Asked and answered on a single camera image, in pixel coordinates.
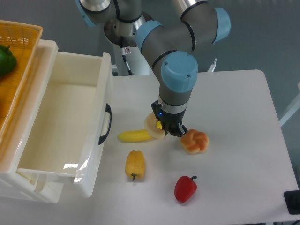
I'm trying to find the white drawer cabinet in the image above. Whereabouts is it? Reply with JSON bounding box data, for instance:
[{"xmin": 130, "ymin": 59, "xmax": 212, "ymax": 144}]
[{"xmin": 0, "ymin": 40, "xmax": 63, "ymax": 203}]

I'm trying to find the orange plastic basket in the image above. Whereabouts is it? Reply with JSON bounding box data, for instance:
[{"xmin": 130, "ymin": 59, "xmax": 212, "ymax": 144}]
[{"xmin": 0, "ymin": 20, "xmax": 43, "ymax": 140}]

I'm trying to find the black drawer handle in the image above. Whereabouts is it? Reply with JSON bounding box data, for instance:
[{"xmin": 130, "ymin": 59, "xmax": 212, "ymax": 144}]
[{"xmin": 98, "ymin": 103, "xmax": 112, "ymax": 145}]

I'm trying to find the yellow banana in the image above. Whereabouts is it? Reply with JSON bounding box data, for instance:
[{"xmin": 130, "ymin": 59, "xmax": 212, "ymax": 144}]
[{"xmin": 117, "ymin": 129, "xmax": 152, "ymax": 143}]

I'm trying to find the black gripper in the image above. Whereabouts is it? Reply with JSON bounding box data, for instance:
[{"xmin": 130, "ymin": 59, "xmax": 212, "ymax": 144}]
[{"xmin": 151, "ymin": 101, "xmax": 188, "ymax": 137}]

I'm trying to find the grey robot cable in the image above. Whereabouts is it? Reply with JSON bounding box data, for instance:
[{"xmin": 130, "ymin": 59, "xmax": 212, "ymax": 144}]
[{"xmin": 120, "ymin": 36, "xmax": 134, "ymax": 76}]

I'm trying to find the green bell pepper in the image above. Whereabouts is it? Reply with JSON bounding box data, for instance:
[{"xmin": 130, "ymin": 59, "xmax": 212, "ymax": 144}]
[{"xmin": 0, "ymin": 45, "xmax": 17, "ymax": 77}]

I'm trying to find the black device at table edge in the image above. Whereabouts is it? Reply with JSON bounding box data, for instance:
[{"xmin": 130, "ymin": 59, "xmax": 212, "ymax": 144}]
[{"xmin": 284, "ymin": 190, "xmax": 300, "ymax": 215}]

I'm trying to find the golden braided bread bun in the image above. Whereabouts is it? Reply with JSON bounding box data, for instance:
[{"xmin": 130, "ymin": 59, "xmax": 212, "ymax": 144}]
[{"xmin": 180, "ymin": 129, "xmax": 210, "ymax": 155}]

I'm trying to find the red bell pepper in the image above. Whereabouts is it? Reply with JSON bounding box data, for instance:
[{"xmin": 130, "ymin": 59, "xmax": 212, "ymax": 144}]
[{"xmin": 174, "ymin": 176, "xmax": 197, "ymax": 203}]

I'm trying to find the white open upper drawer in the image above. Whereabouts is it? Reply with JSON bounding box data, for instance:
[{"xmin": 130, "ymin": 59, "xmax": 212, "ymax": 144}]
[{"xmin": 17, "ymin": 52, "xmax": 113, "ymax": 197}]

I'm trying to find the yellow bell pepper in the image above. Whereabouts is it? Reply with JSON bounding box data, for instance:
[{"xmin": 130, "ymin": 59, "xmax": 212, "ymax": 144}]
[{"xmin": 125, "ymin": 150, "xmax": 145, "ymax": 181}]

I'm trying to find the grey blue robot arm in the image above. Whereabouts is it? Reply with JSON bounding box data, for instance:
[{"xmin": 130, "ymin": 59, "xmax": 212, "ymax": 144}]
[{"xmin": 76, "ymin": 0, "xmax": 231, "ymax": 137}]

